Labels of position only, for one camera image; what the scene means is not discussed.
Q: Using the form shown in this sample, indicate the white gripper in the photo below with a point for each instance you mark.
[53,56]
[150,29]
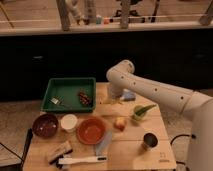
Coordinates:
[114,91]

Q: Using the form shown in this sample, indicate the yellow banana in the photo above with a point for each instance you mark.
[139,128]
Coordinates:
[112,101]

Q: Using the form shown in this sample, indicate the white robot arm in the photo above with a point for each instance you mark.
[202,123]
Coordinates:
[195,106]

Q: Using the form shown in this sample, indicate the red bowl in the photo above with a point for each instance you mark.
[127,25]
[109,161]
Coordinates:
[91,131]

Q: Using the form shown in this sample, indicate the dark maroon bowl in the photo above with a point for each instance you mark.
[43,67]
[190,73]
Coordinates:
[45,126]

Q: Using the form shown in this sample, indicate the blue sponge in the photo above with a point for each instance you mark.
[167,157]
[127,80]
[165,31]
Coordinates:
[128,96]

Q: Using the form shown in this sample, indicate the green cup with vegetable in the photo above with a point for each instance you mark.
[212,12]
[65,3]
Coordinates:
[140,111]

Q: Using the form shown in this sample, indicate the bunch of dark grapes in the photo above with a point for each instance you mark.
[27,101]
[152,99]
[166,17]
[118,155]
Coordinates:
[84,98]

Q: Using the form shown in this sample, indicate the orange apple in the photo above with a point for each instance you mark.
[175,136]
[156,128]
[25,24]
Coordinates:
[120,123]

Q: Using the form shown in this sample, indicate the green plastic tray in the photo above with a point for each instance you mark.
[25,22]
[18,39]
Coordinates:
[66,90]

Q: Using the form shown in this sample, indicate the small white cup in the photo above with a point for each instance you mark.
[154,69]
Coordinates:
[69,122]

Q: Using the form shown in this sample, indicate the dark metal cup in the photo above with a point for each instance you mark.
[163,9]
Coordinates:
[149,141]

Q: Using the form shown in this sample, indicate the wooden scrub brush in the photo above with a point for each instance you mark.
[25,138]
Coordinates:
[57,152]

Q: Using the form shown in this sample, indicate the black table side bar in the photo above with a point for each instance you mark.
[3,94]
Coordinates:
[27,145]

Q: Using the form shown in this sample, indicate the white handled brush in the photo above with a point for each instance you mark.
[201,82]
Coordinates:
[70,161]

